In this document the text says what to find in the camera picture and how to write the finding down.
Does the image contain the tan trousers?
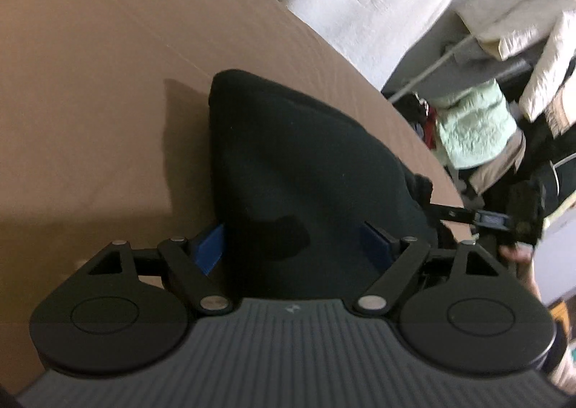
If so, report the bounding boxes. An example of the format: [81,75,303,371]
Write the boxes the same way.
[468,129,528,198]

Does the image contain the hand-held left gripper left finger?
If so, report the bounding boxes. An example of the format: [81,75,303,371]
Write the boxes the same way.
[85,223,233,315]

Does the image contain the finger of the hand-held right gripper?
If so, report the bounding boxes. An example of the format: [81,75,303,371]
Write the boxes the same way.
[427,203,475,224]

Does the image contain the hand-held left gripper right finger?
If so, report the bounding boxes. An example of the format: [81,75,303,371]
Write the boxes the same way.
[352,221,499,317]

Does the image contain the person's right forearm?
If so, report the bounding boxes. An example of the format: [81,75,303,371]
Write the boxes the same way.
[522,262,548,306]

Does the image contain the red cloth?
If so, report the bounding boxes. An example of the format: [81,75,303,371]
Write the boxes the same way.
[424,104,441,153]

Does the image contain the cream puffer jacket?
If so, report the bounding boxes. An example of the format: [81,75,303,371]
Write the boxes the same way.
[517,8,576,140]

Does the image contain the black cloth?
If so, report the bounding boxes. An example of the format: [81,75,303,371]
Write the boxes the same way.
[395,93,429,132]

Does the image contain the black bag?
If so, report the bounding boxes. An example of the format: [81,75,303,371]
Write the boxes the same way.
[524,113,576,221]

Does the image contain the person's right hand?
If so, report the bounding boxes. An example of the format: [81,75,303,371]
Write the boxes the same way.
[499,242,536,275]

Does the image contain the black garment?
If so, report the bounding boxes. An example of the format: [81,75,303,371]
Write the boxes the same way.
[208,70,444,301]

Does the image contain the beige quilted jacket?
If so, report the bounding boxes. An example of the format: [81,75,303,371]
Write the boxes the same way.
[456,0,564,62]

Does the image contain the light green quilted jacket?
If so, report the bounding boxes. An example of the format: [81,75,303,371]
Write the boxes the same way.
[434,79,519,171]

